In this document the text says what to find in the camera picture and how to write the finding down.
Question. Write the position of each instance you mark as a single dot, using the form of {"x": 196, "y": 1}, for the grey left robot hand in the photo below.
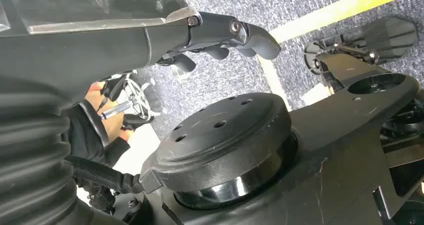
{"x": 82, "y": 48}

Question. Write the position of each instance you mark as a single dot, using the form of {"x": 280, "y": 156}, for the person's foot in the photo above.
{"x": 92, "y": 97}

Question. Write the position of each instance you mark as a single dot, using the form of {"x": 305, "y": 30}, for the round black hub cover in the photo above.
{"x": 218, "y": 140}

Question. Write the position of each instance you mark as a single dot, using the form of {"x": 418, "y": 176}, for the black paddle-shaped base part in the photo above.
{"x": 387, "y": 38}

